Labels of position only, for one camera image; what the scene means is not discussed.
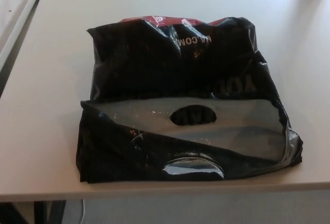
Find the thin white cable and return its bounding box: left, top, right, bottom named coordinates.
left=79, top=199, right=87, bottom=224

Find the black plastic shopping bag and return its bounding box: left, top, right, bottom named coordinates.
left=74, top=14, right=304, bottom=185

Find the dark metal table leg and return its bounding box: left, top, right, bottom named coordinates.
left=32, top=200, right=68, bottom=224

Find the adjacent white desk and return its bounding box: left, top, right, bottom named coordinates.
left=0, top=0, right=50, bottom=73

